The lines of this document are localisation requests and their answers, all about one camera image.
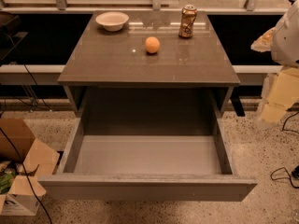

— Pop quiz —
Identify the grey top drawer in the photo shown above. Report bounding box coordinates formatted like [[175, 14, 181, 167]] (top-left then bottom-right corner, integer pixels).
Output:
[[39, 89, 256, 202]]

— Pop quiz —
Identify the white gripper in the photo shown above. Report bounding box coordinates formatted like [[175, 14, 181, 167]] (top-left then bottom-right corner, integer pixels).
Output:
[[250, 28, 299, 129]]

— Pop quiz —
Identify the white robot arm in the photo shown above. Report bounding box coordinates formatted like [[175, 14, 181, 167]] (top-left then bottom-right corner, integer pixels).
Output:
[[250, 0, 299, 129]]

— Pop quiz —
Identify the open cardboard box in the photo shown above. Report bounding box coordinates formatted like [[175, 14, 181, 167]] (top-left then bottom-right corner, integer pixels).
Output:
[[0, 119, 59, 216]]

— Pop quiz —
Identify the crushed gold soda can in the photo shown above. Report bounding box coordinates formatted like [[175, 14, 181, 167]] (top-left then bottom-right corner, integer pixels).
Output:
[[178, 5, 197, 38]]

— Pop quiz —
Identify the orange fruit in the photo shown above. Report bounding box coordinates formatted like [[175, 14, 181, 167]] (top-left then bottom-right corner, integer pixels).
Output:
[[145, 36, 160, 54]]

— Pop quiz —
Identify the white paper bowl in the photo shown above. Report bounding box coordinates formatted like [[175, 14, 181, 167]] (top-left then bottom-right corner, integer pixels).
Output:
[[95, 12, 129, 32]]

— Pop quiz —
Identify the grey cabinet with glossy top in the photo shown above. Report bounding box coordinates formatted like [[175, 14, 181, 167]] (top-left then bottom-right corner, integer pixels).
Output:
[[58, 10, 240, 111]]

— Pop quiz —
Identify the metal window railing frame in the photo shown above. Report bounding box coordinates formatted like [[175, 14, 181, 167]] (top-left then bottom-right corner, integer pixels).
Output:
[[0, 0, 299, 15]]

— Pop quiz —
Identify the black cable on left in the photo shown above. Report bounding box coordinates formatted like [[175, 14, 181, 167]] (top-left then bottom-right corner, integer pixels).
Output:
[[0, 35, 54, 224]]

